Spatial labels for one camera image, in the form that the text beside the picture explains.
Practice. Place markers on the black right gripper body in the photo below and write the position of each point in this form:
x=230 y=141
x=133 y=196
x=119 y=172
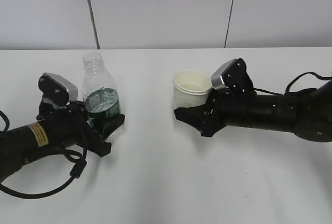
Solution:
x=225 y=108

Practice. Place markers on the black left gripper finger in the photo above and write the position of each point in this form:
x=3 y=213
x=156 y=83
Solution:
x=110 y=125
x=77 y=106

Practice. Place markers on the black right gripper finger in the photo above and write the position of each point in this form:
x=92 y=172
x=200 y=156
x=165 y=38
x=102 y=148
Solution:
x=193 y=116

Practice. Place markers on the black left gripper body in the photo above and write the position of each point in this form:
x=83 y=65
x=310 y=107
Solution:
x=65 y=128

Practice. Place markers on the clear water bottle green label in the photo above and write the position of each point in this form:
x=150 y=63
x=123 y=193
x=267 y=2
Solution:
x=100 y=94

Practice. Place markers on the white paper cup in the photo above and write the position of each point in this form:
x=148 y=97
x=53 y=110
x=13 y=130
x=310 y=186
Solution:
x=191 y=88

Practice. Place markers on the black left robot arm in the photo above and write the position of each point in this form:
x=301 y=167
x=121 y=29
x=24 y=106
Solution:
x=22 y=146

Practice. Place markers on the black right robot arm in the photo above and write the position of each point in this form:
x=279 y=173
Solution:
x=306 y=113

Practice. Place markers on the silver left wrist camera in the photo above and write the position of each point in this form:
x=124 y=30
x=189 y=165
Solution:
x=57 y=90

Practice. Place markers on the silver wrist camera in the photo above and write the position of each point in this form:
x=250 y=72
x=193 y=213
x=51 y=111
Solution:
x=57 y=90
x=232 y=75

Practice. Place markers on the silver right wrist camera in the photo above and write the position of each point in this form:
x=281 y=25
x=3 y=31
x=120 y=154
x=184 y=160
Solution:
x=232 y=75

